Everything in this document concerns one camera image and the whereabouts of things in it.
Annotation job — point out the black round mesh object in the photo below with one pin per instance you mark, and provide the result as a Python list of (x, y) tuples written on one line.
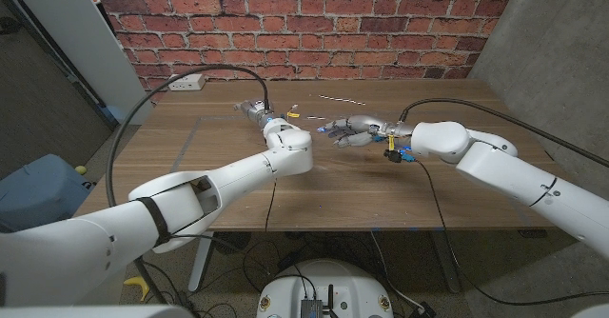
[(230, 243)]

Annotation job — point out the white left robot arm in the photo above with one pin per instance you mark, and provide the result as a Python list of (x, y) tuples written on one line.
[(238, 175)]

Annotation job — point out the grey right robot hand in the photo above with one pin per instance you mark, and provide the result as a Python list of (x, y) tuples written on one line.
[(366, 127)]

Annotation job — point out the black power plug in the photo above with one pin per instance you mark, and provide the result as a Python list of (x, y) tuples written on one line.
[(424, 310)]

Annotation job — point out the small yellow-green ball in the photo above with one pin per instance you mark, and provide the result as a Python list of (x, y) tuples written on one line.
[(81, 170)]

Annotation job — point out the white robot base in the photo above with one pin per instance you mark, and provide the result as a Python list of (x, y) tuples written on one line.
[(352, 284)]

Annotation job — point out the black radio box with antenna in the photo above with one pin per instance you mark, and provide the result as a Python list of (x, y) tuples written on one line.
[(314, 306)]

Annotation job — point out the white table leg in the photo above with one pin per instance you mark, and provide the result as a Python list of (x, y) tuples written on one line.
[(201, 265)]

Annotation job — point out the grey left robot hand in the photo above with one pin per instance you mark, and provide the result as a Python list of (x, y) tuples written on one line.
[(257, 111)]

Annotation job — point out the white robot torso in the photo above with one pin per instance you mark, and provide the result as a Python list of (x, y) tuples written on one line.
[(95, 312)]

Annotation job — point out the red brick print backdrop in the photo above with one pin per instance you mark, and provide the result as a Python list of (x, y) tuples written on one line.
[(304, 23)]

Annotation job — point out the yellow banana-shaped object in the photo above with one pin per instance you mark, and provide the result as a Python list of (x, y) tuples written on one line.
[(135, 284)]

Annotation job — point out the white power strip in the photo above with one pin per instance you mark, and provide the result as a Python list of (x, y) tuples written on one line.
[(190, 84)]

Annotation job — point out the grey table leg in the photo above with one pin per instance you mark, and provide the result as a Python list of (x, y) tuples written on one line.
[(445, 261)]

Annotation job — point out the white partition panel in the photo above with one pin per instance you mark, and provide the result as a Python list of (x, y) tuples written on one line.
[(81, 37)]

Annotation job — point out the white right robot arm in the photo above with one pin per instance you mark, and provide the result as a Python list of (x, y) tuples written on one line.
[(499, 170)]

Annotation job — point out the clear cellophane sheet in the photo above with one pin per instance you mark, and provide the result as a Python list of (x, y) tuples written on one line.
[(342, 99)]

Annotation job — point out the blue plastic bin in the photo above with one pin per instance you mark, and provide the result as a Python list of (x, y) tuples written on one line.
[(38, 189)]

